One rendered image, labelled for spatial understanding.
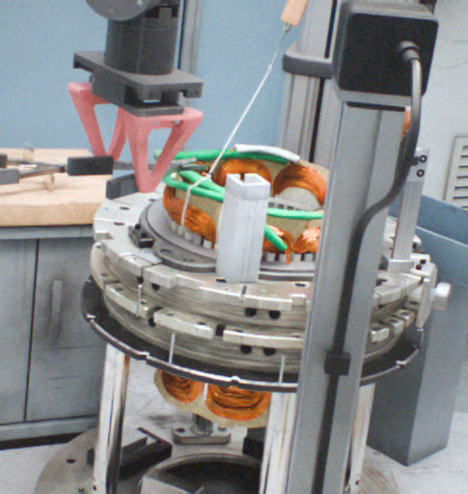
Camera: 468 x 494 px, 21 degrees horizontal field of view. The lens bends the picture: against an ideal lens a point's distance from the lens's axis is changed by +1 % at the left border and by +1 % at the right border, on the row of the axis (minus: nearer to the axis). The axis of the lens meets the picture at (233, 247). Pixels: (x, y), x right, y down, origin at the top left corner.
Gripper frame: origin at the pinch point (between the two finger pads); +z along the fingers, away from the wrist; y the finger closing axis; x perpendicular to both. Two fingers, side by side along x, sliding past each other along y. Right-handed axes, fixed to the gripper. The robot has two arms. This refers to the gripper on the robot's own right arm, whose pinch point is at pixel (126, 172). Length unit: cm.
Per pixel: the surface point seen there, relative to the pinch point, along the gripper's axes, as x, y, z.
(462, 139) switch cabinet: 212, -131, 52
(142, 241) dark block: 3.0, -0.6, 7.0
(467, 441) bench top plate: 54, 2, 38
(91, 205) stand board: 10.5, -19.6, 10.9
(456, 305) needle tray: 46.0, 2.3, 19.0
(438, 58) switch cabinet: 200, -135, 30
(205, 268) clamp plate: 5.0, 6.1, 7.3
